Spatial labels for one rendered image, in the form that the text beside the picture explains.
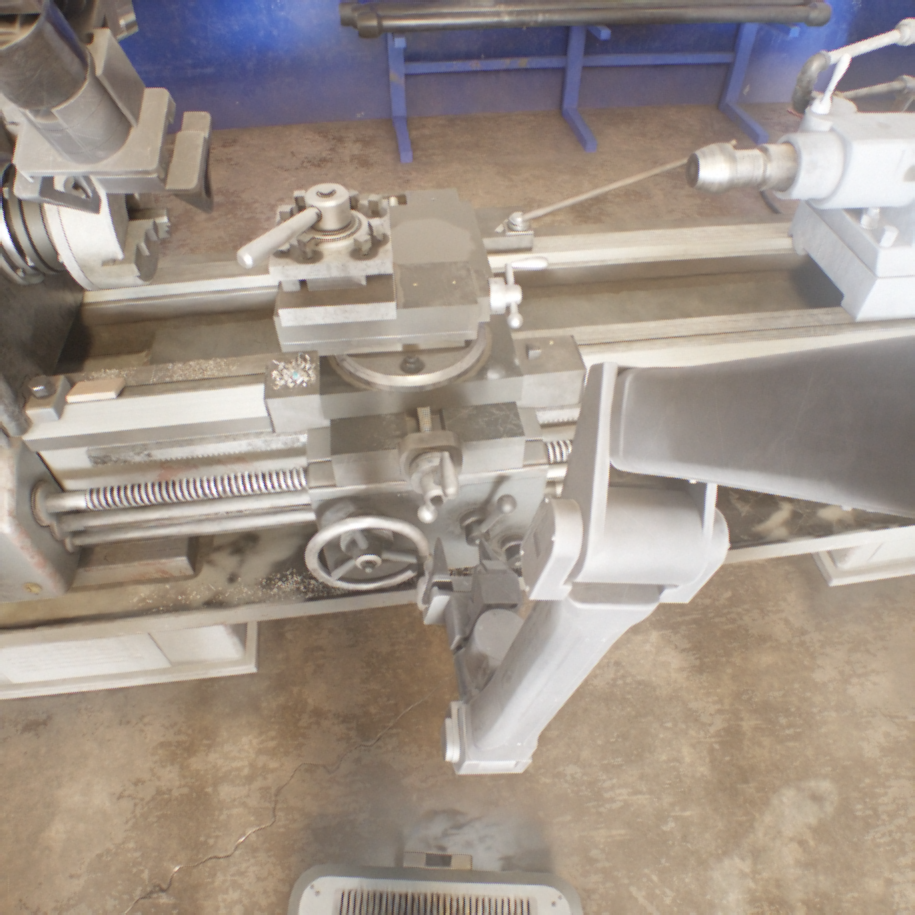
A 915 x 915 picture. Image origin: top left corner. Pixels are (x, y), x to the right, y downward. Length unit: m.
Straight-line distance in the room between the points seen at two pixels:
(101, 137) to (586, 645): 0.47
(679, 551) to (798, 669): 1.60
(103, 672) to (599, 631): 1.61
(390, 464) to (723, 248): 0.93
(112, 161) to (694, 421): 0.41
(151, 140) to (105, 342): 1.15
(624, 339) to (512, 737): 0.87
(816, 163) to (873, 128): 0.13
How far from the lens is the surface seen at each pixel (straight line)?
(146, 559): 1.53
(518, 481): 1.15
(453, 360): 1.07
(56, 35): 0.49
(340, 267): 0.96
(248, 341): 1.52
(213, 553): 1.57
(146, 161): 0.53
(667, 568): 0.41
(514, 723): 0.62
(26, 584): 1.42
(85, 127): 0.52
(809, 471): 0.25
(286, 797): 1.74
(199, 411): 1.23
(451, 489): 0.90
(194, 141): 0.55
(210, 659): 1.85
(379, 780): 1.72
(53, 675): 1.99
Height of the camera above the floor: 1.65
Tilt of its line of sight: 49 degrees down
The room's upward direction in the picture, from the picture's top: straight up
